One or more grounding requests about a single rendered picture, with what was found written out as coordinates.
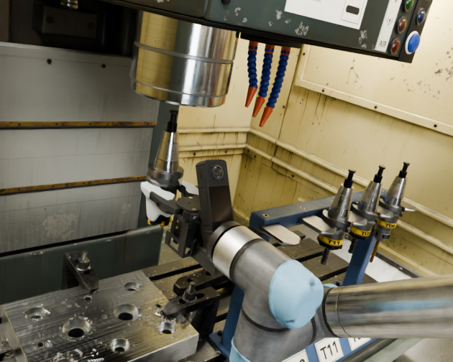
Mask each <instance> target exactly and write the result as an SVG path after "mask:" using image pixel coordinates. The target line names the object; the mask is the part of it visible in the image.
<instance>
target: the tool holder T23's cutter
mask: <svg viewBox="0 0 453 362"><path fill-rule="evenodd" d="M146 219H147V223H149V224H150V225H153V226H155V225H156V224H157V223H161V224H160V226H161V227H164V226H168V225H169V223H171V222H172V216H170V217H165V216H163V215H159V217H158V218H157V220H156V221H151V220H150V219H149V218H148V217H147V215H146Z"/></svg>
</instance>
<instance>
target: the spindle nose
mask: <svg viewBox="0 0 453 362"><path fill-rule="evenodd" d="M239 33H240V32H233V31H229V30H225V29H217V28H213V27H206V26H202V25H199V24H194V23H190V22H184V21H181V20H178V19H173V18H170V17H164V16H161V15H157V14H152V13H149V12H145V11H140V10H137V15H136V22H135V28H134V43H133V48H132V61H131V68H130V77H131V80H130V87H131V88H132V90H133V91H134V92H136V93H138V94H140V95H141V96H144V97H147V98H151V99H154V100H156V101H162V102H165V103H171V104H175V105H180V106H190V107H198V108H215V107H219V106H221V105H223V104H225V100H226V96H227V94H228V92H229V85H230V81H231V77H232V71H233V67H234V59H235V55H236V51H237V45H238V40H239Z"/></svg>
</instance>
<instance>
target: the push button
mask: <svg viewBox="0 0 453 362"><path fill-rule="evenodd" d="M420 39H421V38H420V36H419V34H416V33H415V34H413V35H412V36H411V38H410V40H409V41H408V51H409V52H415V51H416V50H417V48H418V46H419V44H420Z"/></svg>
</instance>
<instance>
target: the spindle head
mask: <svg viewBox="0 0 453 362"><path fill-rule="evenodd" d="M99 1H105V2H108V3H111V4H116V5H120V6H125V7H128V8H132V9H137V10H140V11H145V12H149V13H152V14H157V15H161V16H164V17H170V18H173V19H178V20H181V21H184V22H190V23H194V24H199V25H202V26H206V27H213V28H217V29H225V30H229V31H233V32H241V33H245V34H253V35H257V36H261V37H269V38H273V39H277V40H285V41H289V42H297V43H301V44H305V45H313V46H317V47H324V48H329V49H333V50H340V51H345V52H352V53H356V54H361V55H368V56H372V57H379V58H384V59H388V60H395V61H398V57H399V54H400V52H401V48H402V46H403V42H404V39H405V37H406V33H407V31H408V27H409V24H410V21H411V17H412V15H413V11H414V9H415V6H416V2H417V0H415V1H414V5H413V8H412V9H411V10H410V11H409V12H404V11H403V0H402V1H401V5H400V8H399V10H398V14H397V17H396V20H395V24H394V26H393V30H392V33H391V36H390V39H389V42H388V46H387V49H386V51H385V52H382V51H378V50H375V46H376V43H377V40H378V36H379V33H380V29H381V27H382V24H383V20H384V17H385V13H386V10H387V8H388V3H389V1H390V0H367V3H366V7H365V11H364V14H363V17H362V21H361V24H360V28H359V29H355V28H352V27H346V26H343V25H340V24H335V23H331V22H326V21H323V20H320V19H314V18H311V17H306V16H303V15H300V14H294V13H291V12H288V11H284V10H285V4H286V1H287V0H99ZM401 16H406V17H407V20H408V23H407V27H406V29H405V31H404V32H403V33H402V34H397V33H396V30H395V26H396V23H397V21H398V19H399V18H400V17H401ZM395 37H398V38H399V39H400V41H401V45H400V48H399V51H398V52H397V53H396V54H395V55H390V53H389V45H390V43H391V41H392V40H393V39H394V38H395Z"/></svg>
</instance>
